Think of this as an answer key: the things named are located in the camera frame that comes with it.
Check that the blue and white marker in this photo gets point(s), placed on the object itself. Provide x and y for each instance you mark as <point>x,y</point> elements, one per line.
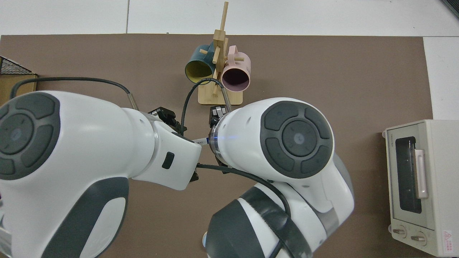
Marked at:
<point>201,141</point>

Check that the dark blue mug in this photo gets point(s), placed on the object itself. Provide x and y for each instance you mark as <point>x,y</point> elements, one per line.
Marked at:
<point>199,70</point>

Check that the pink mug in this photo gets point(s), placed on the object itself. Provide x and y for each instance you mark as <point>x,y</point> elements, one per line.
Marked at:
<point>241,62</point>

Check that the wooden cup stand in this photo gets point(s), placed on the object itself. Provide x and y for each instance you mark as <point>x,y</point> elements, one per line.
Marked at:
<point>219,39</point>

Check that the brown table cloth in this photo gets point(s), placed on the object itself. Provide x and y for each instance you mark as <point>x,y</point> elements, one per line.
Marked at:
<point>322,71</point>

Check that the pale toaster oven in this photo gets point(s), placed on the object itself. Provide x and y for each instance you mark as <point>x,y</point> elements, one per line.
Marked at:
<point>441,161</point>

